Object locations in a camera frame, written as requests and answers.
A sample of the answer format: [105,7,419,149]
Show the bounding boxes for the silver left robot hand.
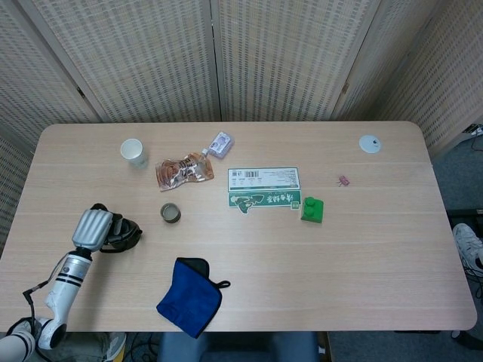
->
[71,203,124,253]

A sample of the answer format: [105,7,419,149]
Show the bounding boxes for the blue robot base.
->
[156,331,320,362]

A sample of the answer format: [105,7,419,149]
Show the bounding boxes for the white paper cup green print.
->
[120,138,148,170]

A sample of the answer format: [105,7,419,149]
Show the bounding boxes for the orange spout pouch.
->
[155,147,215,192]

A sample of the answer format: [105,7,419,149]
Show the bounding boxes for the olive bag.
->
[37,331,128,362]

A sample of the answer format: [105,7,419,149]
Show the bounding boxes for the blue cloth with black trim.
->
[155,257,232,339]

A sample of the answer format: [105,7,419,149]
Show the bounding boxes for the purple plastic packet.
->
[208,131,235,159]

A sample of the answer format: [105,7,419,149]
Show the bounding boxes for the green and white packaging card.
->
[226,167,303,216]

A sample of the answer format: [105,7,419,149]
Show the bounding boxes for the woven folding screen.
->
[0,0,483,261]

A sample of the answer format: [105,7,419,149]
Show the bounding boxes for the green toy brick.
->
[300,196,325,225]

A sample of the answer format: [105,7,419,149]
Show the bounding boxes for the white sneaker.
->
[452,222,483,271]

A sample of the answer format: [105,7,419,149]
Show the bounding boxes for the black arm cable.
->
[22,259,65,335]

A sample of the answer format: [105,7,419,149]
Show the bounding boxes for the white round cable grommet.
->
[358,134,383,155]

